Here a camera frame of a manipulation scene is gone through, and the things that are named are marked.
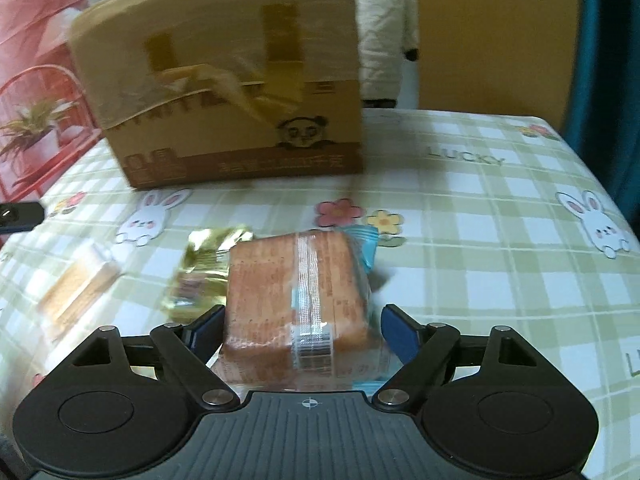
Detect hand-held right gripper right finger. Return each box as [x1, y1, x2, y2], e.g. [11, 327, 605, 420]
[374, 304, 537, 409]

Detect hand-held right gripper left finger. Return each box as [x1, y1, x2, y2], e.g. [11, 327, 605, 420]
[65, 305, 242, 409]

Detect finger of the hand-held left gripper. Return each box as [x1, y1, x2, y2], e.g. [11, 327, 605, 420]
[0, 202, 44, 234]

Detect clear toast packet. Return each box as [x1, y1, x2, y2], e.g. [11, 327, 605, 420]
[210, 225, 401, 394]

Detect gold snack packet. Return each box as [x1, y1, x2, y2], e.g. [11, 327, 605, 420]
[162, 227, 256, 324]

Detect pale bread slice packet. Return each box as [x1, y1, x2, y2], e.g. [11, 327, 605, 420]
[37, 240, 124, 332]

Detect checked bunny print tablecloth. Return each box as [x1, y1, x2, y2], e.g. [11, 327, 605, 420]
[0, 107, 640, 480]

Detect taped cardboard box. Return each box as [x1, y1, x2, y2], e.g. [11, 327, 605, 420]
[67, 0, 365, 191]

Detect white quilted blanket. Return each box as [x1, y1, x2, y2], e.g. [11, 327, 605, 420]
[350, 0, 421, 109]

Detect wooden panel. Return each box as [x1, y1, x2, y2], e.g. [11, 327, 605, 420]
[414, 0, 583, 127]

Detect teal curtain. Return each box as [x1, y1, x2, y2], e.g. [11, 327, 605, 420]
[560, 0, 640, 241]

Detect red wire plant stand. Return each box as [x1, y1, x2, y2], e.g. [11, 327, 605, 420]
[0, 0, 151, 211]

